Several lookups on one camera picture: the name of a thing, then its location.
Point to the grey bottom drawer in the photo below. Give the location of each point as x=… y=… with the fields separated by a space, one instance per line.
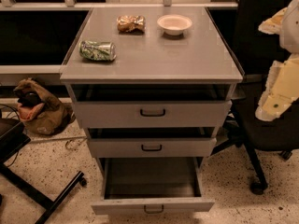
x=151 y=186

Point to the grey drawer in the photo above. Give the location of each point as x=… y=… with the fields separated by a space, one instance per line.
x=151 y=186
x=150 y=142
x=148 y=106

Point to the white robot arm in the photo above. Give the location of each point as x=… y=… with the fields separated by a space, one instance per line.
x=289 y=35

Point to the grey drawer cabinet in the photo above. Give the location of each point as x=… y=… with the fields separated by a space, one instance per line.
x=197 y=57

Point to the grey middle drawer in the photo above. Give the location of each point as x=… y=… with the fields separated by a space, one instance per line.
x=150 y=142

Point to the grey top drawer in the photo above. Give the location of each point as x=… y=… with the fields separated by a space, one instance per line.
x=148 y=106

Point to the black office chair right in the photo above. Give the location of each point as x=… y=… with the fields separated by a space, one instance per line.
x=255 y=52

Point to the white paper bowl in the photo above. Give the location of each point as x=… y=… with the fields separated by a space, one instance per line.
x=174 y=24

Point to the crumpled gold snack bag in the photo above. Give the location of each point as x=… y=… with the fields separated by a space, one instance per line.
x=129 y=23

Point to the green crushed soda can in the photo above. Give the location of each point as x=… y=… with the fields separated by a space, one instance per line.
x=97 y=51

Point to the brown canvas bag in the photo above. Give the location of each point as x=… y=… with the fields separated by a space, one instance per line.
x=40 y=111

